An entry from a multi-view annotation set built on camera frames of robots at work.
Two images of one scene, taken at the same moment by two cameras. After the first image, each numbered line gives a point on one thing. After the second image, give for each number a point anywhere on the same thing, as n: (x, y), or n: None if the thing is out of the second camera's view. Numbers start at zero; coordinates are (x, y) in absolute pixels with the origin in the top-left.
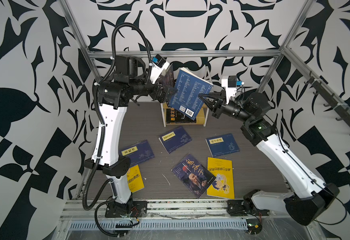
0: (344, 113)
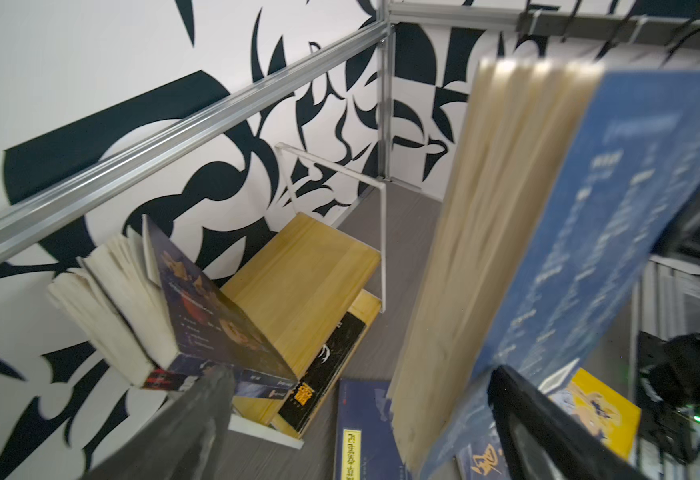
0: (648, 30)
